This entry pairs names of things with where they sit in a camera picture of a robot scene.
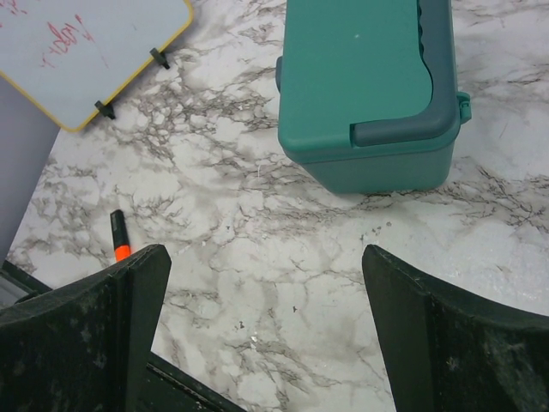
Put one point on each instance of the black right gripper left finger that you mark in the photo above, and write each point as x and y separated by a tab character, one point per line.
85	346

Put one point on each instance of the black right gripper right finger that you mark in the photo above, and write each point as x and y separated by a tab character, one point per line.
447	349

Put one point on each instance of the teal medicine kit box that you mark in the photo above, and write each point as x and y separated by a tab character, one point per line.
369	96

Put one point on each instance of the black orange highlighter marker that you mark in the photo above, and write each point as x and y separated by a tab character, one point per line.
120	237

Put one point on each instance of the yellow framed whiteboard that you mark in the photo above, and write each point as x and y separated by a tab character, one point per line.
65	55

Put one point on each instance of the black whiteboard clip far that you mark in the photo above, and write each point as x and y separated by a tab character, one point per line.
160	58

